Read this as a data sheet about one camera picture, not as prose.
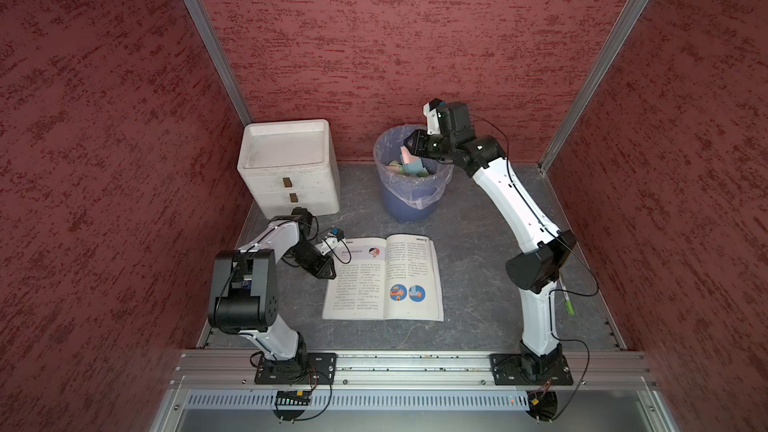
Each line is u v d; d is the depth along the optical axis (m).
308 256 0.77
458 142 0.59
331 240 0.83
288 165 0.87
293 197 0.95
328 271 0.82
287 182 0.89
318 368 0.74
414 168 1.01
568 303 0.85
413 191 0.83
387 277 0.87
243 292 0.46
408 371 0.76
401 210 0.89
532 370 0.65
